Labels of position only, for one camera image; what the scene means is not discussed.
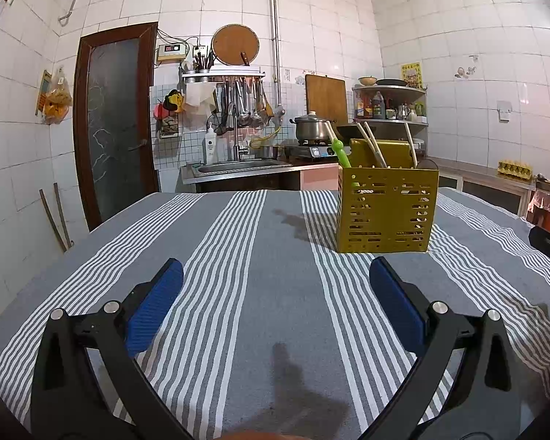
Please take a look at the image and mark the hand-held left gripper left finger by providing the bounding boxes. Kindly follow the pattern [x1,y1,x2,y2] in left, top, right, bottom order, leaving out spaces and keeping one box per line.
[30,258,198,440]

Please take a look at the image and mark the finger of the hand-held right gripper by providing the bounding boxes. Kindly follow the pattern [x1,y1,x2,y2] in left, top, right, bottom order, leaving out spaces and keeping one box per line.
[528,212,550,292]

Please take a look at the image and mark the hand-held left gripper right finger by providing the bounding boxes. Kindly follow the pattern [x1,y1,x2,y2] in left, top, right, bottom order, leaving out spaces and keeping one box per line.
[369,257,522,440]

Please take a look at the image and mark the yellow perforated utensil holder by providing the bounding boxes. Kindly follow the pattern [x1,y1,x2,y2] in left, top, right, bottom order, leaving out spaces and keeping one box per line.
[337,139,440,254]

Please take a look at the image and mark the row of hanging kitchen utensils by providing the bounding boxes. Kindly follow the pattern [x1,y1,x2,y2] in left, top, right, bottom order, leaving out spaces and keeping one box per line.
[215,78,276,131]

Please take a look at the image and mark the yellow egg tray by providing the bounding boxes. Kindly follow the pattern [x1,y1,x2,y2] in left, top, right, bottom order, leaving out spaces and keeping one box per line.
[497,159,535,179]

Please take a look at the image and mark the kitchen counter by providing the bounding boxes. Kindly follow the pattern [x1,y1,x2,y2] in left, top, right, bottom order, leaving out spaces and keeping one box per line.
[428,156,539,216]

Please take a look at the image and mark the grey white striped tablecloth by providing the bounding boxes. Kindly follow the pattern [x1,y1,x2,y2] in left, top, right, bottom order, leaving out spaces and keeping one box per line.
[0,188,550,440]

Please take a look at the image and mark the wooden stick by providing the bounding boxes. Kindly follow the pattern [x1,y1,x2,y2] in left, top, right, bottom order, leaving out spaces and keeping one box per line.
[39,189,69,253]
[52,182,74,248]

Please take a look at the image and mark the stainless steel sink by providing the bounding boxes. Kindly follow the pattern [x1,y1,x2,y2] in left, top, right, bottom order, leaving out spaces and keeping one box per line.
[181,159,294,185]

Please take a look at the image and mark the white soap bottle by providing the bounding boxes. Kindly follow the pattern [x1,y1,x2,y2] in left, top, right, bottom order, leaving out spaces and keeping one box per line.
[204,125,217,164]

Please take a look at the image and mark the gas stove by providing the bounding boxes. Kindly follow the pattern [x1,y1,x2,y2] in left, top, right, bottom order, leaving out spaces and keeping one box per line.
[282,142,342,162]

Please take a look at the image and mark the metal faucet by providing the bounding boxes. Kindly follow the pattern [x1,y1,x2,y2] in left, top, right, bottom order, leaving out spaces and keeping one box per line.
[227,103,250,162]

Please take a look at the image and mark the dark wooden glass door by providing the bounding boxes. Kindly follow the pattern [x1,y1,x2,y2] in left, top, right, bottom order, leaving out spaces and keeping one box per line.
[73,22,160,232]

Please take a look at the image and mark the steel pot with lid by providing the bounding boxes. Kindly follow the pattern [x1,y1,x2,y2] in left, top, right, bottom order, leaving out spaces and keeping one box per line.
[290,111,333,143]

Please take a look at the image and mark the yellow black gloves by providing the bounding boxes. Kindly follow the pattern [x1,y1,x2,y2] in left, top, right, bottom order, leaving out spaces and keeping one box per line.
[164,89,185,114]

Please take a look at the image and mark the white hanging cloth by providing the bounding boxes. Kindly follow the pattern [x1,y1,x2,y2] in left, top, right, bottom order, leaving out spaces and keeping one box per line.
[184,83,216,117]

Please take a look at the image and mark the rectangular wooden cutting board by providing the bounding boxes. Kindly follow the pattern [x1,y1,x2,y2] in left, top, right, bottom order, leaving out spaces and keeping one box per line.
[305,73,349,124]

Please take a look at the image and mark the hanging bag of oranges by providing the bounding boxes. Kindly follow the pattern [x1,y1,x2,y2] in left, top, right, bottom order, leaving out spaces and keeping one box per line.
[43,66,73,124]

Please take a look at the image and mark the hanging wooden board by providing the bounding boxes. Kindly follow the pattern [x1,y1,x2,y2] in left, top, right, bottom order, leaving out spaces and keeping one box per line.
[35,70,53,116]

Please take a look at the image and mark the metal cup with knives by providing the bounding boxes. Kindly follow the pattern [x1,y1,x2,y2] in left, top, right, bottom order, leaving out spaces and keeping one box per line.
[190,50,216,74]

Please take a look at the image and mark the round wooden cutting board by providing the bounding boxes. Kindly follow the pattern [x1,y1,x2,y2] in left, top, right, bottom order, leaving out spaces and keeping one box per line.
[211,24,260,67]

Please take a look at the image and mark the corner wall shelf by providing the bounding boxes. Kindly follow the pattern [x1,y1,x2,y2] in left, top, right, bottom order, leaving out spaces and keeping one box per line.
[352,83,429,157]

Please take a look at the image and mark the wall suction hooks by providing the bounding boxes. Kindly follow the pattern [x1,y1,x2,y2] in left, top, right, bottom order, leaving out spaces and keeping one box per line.
[454,55,482,78]

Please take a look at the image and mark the yellow wall poster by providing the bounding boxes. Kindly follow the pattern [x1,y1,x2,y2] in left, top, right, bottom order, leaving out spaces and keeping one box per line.
[401,62,423,89]

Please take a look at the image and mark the metal wall rack shelf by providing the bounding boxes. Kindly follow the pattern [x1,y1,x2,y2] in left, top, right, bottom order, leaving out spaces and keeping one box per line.
[180,70,267,84]

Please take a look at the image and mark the white wall control box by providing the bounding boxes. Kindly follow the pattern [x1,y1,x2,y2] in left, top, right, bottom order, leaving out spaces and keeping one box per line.
[156,42,188,62]

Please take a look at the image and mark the vertical wall pipe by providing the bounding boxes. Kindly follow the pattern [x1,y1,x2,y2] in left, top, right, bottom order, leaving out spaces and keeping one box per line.
[268,0,285,117]

